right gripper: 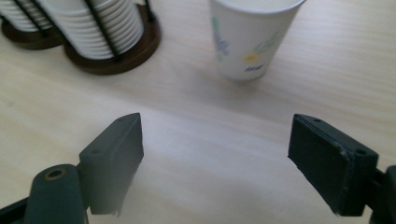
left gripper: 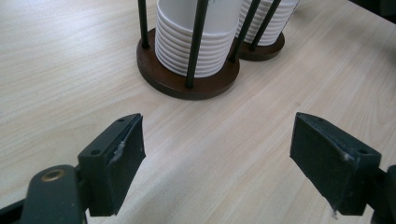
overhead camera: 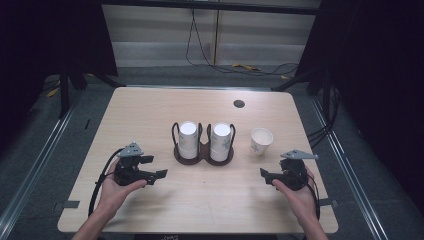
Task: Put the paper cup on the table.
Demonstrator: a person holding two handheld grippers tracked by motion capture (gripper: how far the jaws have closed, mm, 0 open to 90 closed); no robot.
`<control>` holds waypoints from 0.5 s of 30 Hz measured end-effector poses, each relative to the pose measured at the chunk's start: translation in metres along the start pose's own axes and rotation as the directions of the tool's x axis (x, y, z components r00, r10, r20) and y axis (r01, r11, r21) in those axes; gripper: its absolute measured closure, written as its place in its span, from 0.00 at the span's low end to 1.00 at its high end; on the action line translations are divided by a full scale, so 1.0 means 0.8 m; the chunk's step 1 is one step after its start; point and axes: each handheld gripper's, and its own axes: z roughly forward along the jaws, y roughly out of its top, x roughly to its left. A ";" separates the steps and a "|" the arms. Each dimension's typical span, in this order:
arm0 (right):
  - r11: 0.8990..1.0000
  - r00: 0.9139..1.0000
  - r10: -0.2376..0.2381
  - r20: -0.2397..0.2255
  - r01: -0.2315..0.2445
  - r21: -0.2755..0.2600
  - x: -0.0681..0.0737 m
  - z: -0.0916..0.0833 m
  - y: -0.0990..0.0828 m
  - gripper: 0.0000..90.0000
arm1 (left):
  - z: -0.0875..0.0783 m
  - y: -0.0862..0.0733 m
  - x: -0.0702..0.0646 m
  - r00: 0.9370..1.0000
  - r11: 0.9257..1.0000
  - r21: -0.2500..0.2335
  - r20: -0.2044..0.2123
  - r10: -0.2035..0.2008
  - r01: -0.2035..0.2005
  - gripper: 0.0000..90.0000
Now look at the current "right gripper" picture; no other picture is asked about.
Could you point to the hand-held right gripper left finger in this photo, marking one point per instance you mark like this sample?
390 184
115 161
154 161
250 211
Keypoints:
109 168

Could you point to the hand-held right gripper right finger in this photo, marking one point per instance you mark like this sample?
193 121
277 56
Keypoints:
323 168

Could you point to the flower print paper cup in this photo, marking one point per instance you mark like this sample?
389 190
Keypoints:
243 40

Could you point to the stack of white paper cups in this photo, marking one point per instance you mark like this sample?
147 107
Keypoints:
9 14
87 40

